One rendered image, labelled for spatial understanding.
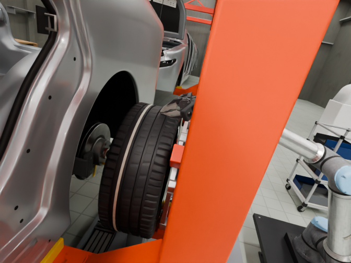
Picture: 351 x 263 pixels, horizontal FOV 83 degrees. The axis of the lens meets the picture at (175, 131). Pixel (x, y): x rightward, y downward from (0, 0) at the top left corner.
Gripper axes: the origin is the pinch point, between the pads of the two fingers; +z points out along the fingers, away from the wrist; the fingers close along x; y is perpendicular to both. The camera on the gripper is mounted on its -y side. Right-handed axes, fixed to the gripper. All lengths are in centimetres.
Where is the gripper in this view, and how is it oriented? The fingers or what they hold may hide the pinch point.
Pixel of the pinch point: (162, 112)
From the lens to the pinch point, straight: 87.8
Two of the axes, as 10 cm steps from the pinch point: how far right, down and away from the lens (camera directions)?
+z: -9.3, 1.9, 3.1
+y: 1.7, -5.2, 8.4
